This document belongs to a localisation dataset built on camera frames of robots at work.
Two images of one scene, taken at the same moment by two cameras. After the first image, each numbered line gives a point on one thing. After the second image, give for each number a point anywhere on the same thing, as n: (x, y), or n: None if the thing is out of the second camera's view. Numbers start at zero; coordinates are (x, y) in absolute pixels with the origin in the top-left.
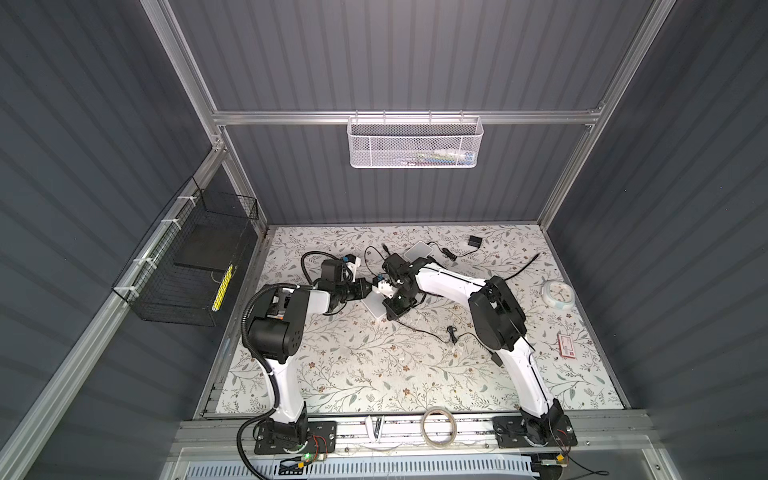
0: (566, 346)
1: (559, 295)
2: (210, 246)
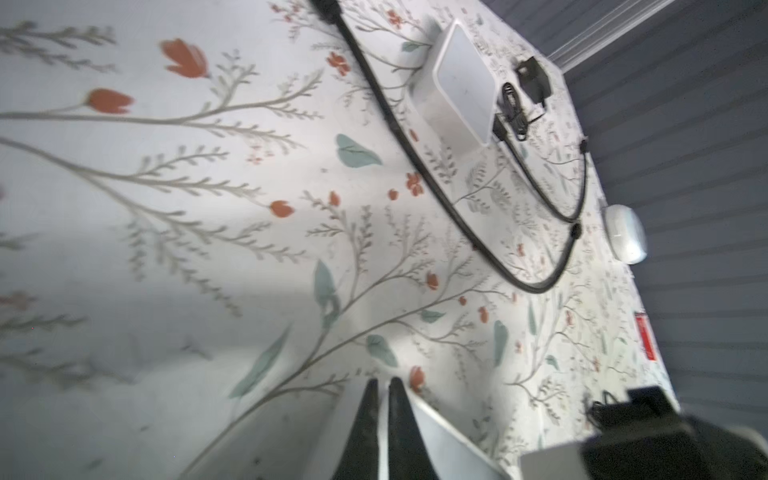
0: (647, 336)
1: (625, 232)
2: None
